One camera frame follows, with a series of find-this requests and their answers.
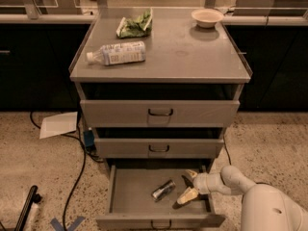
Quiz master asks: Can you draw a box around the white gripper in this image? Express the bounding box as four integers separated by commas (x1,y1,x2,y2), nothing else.
176,169,221,205

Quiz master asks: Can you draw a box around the silver redbull can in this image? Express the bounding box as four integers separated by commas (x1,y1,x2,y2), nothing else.
151,180,176,202

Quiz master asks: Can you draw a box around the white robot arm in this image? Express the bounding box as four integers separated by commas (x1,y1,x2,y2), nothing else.
176,166,308,231

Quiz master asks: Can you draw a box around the grey bottom drawer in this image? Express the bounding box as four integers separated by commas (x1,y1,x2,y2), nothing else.
96,166,224,230

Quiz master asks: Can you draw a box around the grey drawer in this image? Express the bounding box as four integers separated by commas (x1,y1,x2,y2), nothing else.
96,166,224,230
81,100,240,127
95,139,223,159

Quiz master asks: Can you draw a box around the grey middle drawer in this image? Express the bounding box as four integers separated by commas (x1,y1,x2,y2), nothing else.
95,139,223,159

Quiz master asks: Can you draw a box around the grey metal drawer cabinet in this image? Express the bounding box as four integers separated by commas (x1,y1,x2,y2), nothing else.
70,8,251,170

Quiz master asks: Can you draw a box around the grey top drawer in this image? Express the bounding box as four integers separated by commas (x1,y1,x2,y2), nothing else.
81,100,240,127

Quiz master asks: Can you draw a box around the dark counter cabinet left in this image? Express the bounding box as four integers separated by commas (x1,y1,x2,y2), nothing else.
0,23,90,111

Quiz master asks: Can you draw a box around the blue power adapter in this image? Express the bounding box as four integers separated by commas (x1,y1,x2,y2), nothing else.
83,130,95,150

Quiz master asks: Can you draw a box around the blue tape cross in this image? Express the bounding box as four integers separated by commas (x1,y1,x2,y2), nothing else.
49,216,87,231

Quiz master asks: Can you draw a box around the clear plastic water bottle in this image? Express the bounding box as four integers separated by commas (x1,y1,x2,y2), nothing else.
86,41,146,65

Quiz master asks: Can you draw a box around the white paper sheet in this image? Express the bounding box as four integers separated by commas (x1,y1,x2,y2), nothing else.
39,112,78,139

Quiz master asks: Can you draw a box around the black stand bar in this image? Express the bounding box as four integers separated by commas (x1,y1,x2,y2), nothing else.
14,185,41,231

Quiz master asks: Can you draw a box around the green chip bag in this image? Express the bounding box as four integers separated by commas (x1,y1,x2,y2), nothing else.
115,9,153,39

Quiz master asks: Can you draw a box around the white paper bowl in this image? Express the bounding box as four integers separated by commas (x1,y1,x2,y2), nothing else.
192,9,224,28

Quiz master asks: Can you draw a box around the black cable right floor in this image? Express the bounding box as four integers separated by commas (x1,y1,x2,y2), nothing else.
222,138,233,166

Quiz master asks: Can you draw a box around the black cable floor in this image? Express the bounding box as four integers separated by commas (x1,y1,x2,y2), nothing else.
222,138,233,166
29,111,104,231

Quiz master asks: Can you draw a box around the black cable left floor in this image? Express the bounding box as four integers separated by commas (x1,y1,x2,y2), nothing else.
29,111,104,231

